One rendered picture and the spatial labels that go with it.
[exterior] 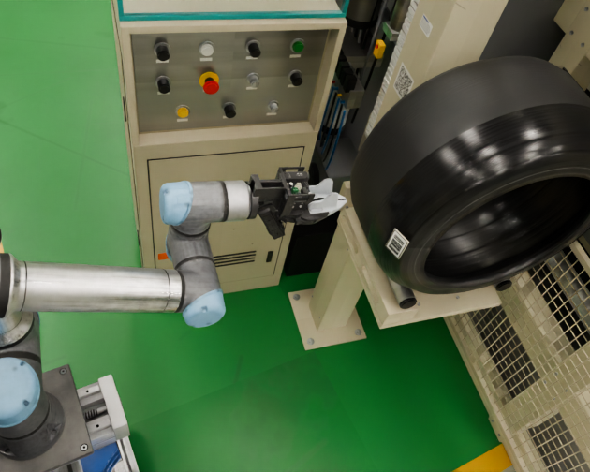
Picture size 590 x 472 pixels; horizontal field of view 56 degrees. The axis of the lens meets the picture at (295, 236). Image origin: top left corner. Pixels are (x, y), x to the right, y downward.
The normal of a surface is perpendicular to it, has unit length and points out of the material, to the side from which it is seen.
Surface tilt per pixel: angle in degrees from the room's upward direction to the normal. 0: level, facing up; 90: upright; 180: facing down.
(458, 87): 29
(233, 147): 90
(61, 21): 0
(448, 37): 90
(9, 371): 7
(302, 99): 90
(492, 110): 23
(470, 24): 90
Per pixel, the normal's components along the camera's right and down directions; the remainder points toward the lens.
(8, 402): 0.19, -0.48
